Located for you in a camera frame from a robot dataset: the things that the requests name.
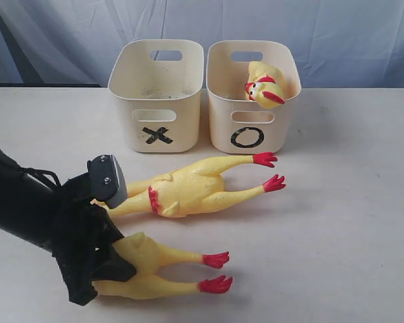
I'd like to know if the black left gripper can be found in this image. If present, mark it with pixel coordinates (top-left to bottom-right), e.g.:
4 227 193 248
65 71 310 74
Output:
52 176 137 306

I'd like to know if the headless yellow chicken body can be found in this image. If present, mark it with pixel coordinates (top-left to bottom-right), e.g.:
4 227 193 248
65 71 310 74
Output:
92 232 233 300

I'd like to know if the yellow rubber chicken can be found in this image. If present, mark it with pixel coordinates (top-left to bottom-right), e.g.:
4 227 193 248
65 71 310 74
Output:
91 152 285 218
245 61 287 109

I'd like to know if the yellow rubber chicken top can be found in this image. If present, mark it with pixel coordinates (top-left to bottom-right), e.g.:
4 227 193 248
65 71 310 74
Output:
245 61 287 109

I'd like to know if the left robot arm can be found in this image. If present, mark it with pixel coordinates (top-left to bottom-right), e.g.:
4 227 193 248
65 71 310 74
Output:
0 149 137 306

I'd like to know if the cream bin marked O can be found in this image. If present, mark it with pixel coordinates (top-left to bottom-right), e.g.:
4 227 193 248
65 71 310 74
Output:
206 40 302 154

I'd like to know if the cream bin marked X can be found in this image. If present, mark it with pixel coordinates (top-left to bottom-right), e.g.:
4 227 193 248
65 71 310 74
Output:
108 39 205 153

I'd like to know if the white backdrop curtain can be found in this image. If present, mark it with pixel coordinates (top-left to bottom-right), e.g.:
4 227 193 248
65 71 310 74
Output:
0 1 404 87

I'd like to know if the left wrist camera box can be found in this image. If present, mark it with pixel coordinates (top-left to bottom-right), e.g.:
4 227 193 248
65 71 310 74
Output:
87 154 127 209

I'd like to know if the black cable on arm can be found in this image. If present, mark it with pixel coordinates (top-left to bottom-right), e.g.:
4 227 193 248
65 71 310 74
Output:
20 166 63 189

